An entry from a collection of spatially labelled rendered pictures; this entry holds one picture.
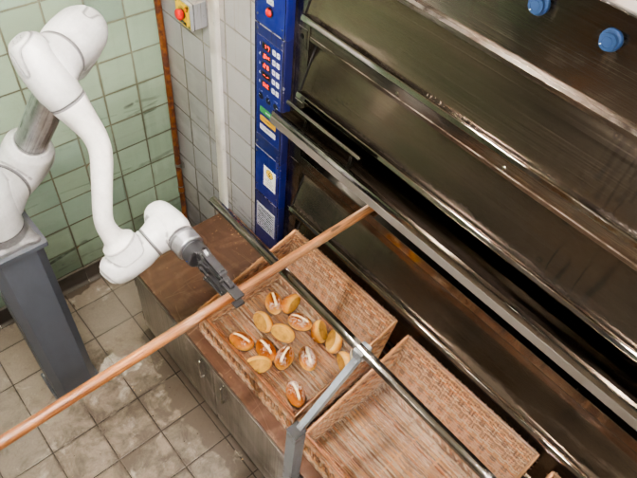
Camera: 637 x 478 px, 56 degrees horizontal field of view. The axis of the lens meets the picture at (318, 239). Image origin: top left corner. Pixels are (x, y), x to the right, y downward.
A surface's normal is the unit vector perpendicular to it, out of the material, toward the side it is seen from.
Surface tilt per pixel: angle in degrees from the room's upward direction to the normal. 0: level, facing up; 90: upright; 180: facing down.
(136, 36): 90
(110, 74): 90
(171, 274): 0
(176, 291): 0
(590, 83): 90
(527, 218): 70
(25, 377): 0
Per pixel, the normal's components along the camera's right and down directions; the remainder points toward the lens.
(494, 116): -0.68, 0.21
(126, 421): 0.08, -0.65
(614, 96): -0.75, 0.46
